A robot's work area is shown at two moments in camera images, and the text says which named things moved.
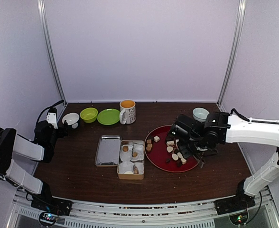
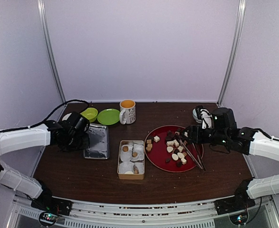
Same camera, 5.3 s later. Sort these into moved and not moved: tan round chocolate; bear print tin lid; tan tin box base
Moved: bear print tin lid
Not moved: tan tin box base; tan round chocolate
